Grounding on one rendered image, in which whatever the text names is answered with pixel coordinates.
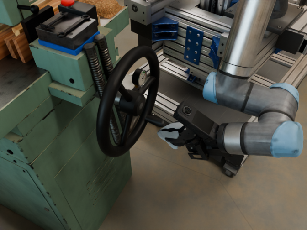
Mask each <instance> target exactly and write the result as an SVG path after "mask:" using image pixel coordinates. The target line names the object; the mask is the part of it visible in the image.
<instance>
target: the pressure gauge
mask: <svg viewBox="0 0 307 230"><path fill-rule="evenodd" d="M146 76H147V72H146V70H142V69H139V68H137V69H136V70H135V71H134V73H133V76H132V83H133V84H134V85H135V87H136V88H137V87H138V86H140V87H141V86H143V84H144V83H145V80H146ZM142 78H143V79H142Z"/></svg>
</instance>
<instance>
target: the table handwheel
mask: <svg viewBox="0 0 307 230"><path fill-rule="evenodd" d="M143 57H144V58H146V59H147V61H148V63H149V68H150V78H149V79H148V80H147V81H146V83H145V84H144V85H143V86H142V87H141V88H140V90H139V91H137V92H136V91H133V90H130V89H128V90H126V89H125V87H124V86H123V84H122V81H123V79H124V78H125V76H126V74H127V73H128V71H129V69H130V68H131V67H132V65H133V64H134V63H135V62H136V61H137V60H139V59H140V58H143ZM159 77H160V68H159V60H158V57H157V54H156V53H155V51H154V50H153V49H152V48H151V47H149V46H145V45H140V46H136V47H134V48H132V49H131V50H129V51H128V52H127V53H126V54H125V55H124V56H123V57H122V58H121V59H120V61H119V62H118V63H117V65H116V66H115V67H114V69H113V71H112V73H111V74H110V76H109V78H108V81H107V83H106V85H105V88H104V90H103V93H102V96H101V100H100V104H99V108H98V112H97V119H96V136H97V141H98V145H99V147H100V149H101V150H102V152H103V153H104V154H106V155H107V156H109V157H119V156H121V155H123V154H125V153H126V152H127V151H129V150H130V149H131V148H132V147H133V145H134V144H135V143H136V142H137V140H138V139H139V137H140V136H141V134H142V132H143V131H144V129H145V127H146V125H147V123H148V121H146V120H145V118H146V116H147V115H149V116H150V115H151V113H152V111H153V108H154V104H155V101H156V97H157V93H158V88H159ZM147 89H148V95H147V98H146V101H145V97H144V93H145V92H146V90H147ZM113 104H116V105H118V106H119V108H120V111H121V112H124V113H126V118H125V123H124V128H123V132H122V137H121V141H120V144H119V145H118V146H113V145H112V143H111V140H110V133H109V128H110V118H111V112H112V107H113ZM140 114H141V115H140ZM138 115H140V118H139V120H138V122H137V124H136V125H135V127H134V129H133V130H132V132H131V133H130V135H129V136H128V133H129V129H130V125H131V122H132V117H133V116H138Z"/></svg>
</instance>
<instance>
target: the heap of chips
mask: <svg viewBox="0 0 307 230"><path fill-rule="evenodd" d="M79 2H83V3H87V4H91V5H95V6H96V11H97V15H98V16H100V17H104V18H107V19H111V18H112V17H113V16H114V15H115V14H117V13H118V12H119V11H121V10H122V9H123V8H124V7H125V6H121V5H119V4H118V2H117V1H116V0H79Z"/></svg>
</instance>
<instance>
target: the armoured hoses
mask: <svg viewBox="0 0 307 230"><path fill-rule="evenodd" d="M94 41H95V43H96V44H97V47H98V50H99V54H100V58H101V61H102V65H103V69H104V71H105V72H104V73H105V75H106V79H107V80H108V78H109V76H110V74H111V73H112V71H113V65H112V61H111V57H110V54H109V50H108V47H107V42H106V37H105V35H104V34H98V35H95V37H94ZM83 50H84V52H85V53H86V55H87V59H88V62H89V65H90V69H91V73H92V75H93V79H94V82H95V85H96V89H97V91H98V95H99V97H100V99H101V96H102V93H103V90H104V88H105V85H106V84H105V80H104V77H103V73H102V70H101V66H100V62H99V59H98V57H97V51H96V47H95V45H94V44H93V43H87V44H85V45H84V46H83ZM114 105H115V108H116V112H117V115H118V118H119V121H120V125H121V128H122V130H123V128H124V123H125V118H126V113H124V112H121V111H120V108H119V106H118V105H116V104H114ZM138 119H139V115H138V116H133V117H132V122H131V125H130V129H129V133H128V136H129V134H130V133H131V132H132V130H133V129H134V126H135V125H136V123H137V121H138ZM110 131H111V134H112V137H113V140H114V143H115V144H116V145H117V146H118V145H119V144H120V141H121V137H122V133H121V134H120V132H119V129H118V126H117V121H116V118H115V114H114V111H113V109H112V112H111V118H110Z"/></svg>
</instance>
